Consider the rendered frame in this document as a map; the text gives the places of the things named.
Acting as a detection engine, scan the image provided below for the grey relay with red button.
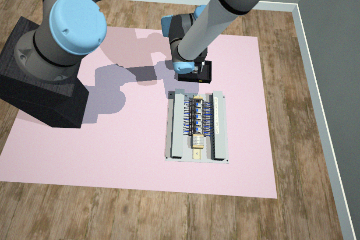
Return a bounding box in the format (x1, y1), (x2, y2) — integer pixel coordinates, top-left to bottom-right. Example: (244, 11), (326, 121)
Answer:
(192, 66), (198, 74)

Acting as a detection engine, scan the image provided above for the grey relay panel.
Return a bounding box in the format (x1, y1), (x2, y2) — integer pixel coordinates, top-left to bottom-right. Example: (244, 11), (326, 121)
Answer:
(165, 89), (229, 164)

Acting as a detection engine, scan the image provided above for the grey relay with blue button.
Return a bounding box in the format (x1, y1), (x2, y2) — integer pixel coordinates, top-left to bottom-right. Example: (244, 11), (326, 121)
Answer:
(195, 102), (202, 109)
(195, 114), (202, 121)
(195, 120), (202, 127)
(195, 108), (202, 115)
(195, 127), (202, 134)

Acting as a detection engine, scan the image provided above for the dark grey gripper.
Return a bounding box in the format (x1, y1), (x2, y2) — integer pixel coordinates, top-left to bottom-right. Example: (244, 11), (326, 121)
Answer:
(194, 47), (208, 72)

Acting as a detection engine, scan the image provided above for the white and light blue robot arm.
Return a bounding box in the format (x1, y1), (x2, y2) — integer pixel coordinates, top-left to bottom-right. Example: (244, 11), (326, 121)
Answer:
(14, 0), (260, 84)

